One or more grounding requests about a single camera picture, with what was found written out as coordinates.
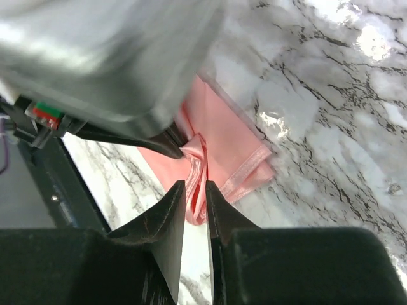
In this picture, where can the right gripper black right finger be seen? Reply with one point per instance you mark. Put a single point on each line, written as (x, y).
(320, 265)

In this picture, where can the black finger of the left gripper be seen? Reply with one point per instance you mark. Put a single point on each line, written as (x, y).
(167, 143)

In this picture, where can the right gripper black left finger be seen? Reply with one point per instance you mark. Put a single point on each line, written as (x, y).
(138, 263)

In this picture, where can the pink cloth napkin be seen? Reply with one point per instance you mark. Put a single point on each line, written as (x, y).
(220, 148)

